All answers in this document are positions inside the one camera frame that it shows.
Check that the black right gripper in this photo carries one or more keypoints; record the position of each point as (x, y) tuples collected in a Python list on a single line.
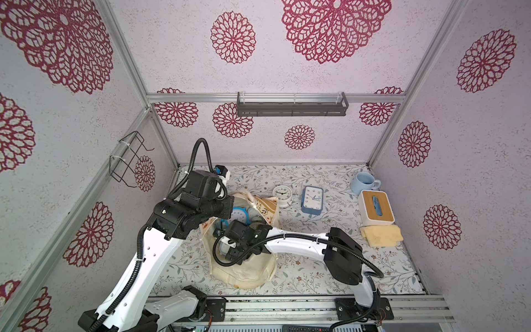
[(231, 243)]

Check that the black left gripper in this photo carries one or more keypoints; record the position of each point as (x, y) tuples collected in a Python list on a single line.
[(227, 211)]

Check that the bright blue round alarm clock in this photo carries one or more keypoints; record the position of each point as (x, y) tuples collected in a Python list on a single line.
[(240, 214)]

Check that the cream printed canvas bag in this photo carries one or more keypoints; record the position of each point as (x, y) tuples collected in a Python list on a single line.
[(256, 270)]

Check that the white round alarm clock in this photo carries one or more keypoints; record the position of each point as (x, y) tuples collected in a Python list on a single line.
[(284, 195)]

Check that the dark blue square alarm clock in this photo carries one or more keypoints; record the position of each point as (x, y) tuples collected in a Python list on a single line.
[(312, 200)]

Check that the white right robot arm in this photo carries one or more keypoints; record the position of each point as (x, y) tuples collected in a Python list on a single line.
[(341, 254)]

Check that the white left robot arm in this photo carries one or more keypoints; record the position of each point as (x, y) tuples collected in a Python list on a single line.
[(203, 195)]

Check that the black keyboard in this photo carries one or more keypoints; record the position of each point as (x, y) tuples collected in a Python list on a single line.
[(304, 328)]

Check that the light blue mug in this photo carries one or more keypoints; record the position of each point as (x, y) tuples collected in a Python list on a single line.
[(364, 181)]

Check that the yellow folded cloth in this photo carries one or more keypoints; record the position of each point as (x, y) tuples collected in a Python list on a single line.
[(379, 236)]

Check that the white wooden tissue box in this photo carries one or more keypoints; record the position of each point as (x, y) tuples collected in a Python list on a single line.
[(375, 208)]

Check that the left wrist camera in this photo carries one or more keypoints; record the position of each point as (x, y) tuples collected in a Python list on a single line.
[(223, 173)]

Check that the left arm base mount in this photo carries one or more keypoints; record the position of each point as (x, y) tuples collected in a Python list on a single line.
[(213, 309)]

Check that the black wall shelf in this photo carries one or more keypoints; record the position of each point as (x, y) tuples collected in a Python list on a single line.
[(336, 108)]

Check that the black wire wall rack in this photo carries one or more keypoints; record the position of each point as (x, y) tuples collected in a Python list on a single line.
[(133, 167)]

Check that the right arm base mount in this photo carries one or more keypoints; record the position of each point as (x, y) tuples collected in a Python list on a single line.
[(348, 308)]

